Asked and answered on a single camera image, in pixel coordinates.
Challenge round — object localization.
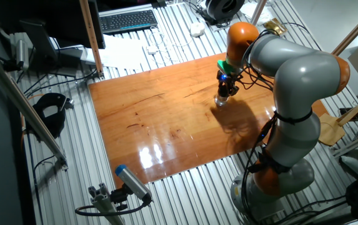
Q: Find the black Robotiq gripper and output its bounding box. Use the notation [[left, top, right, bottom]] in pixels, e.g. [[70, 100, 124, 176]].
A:
[[216, 70, 240, 98]]

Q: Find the small clear glass jar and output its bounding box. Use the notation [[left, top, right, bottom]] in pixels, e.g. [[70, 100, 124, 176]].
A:
[[214, 93, 230, 107]]

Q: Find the white rounded plastic object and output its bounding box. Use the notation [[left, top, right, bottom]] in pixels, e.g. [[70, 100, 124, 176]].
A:
[[190, 21, 206, 38]]

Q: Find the gold foil packet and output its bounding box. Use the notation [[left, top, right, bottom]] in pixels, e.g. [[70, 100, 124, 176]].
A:
[[264, 17, 288, 36]]

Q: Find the bamboo cutting board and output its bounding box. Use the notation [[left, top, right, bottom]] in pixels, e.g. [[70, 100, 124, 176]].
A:
[[317, 101, 358, 147]]

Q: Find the white paper sheet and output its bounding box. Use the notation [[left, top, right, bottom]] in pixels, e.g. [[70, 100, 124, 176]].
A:
[[84, 33, 150, 72]]

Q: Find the black computer keyboard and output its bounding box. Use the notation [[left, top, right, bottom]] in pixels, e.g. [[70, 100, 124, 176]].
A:
[[99, 9, 159, 34]]

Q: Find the black flat phone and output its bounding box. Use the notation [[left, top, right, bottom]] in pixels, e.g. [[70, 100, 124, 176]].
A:
[[339, 107, 358, 122]]

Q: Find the wooden diagonal beam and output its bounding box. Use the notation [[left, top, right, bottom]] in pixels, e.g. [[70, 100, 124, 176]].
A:
[[331, 2, 358, 57]]

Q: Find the short aluminium profile stub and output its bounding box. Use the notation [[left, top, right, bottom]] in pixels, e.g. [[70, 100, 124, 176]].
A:
[[87, 182, 126, 225]]

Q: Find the black computer monitor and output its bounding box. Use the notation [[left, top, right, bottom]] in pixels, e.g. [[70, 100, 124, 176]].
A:
[[0, 0, 106, 50]]

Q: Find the grey monitor stand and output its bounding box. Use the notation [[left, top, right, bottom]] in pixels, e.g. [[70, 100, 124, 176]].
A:
[[19, 19, 84, 78]]

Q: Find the long diagonal aluminium beam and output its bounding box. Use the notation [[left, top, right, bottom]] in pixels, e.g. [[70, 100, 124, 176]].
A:
[[0, 43, 69, 171]]

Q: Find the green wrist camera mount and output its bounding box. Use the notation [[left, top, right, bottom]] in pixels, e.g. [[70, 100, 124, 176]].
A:
[[217, 59, 239, 76]]

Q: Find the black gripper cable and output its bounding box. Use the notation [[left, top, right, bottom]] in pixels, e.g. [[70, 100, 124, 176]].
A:
[[236, 29, 276, 92]]

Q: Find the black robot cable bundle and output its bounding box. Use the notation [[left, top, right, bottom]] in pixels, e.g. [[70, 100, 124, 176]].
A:
[[240, 109, 279, 225]]

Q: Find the white charger cable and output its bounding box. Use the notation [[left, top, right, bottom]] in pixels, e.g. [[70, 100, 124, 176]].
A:
[[148, 26, 195, 63]]

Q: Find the thin pale upright post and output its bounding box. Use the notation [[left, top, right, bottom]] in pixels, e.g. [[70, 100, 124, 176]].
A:
[[249, 0, 267, 26]]

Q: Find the grey camera with blue cap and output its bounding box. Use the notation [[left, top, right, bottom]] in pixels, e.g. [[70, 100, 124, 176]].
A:
[[114, 164, 153, 203]]

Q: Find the aluminium profile rail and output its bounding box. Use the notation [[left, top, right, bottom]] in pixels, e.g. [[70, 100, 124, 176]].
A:
[[331, 127, 358, 159]]

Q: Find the upright frame post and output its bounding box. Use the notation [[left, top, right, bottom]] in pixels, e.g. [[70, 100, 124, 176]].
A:
[[78, 0, 105, 79]]

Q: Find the black camera ball mount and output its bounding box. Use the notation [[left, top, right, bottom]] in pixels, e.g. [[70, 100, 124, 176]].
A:
[[109, 184, 129, 212]]

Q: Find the black camera cable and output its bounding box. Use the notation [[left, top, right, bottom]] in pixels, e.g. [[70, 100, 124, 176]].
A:
[[74, 193, 152, 218]]

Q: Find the black strap clamp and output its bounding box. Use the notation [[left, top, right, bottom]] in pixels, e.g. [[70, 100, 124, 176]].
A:
[[25, 92, 74, 140]]

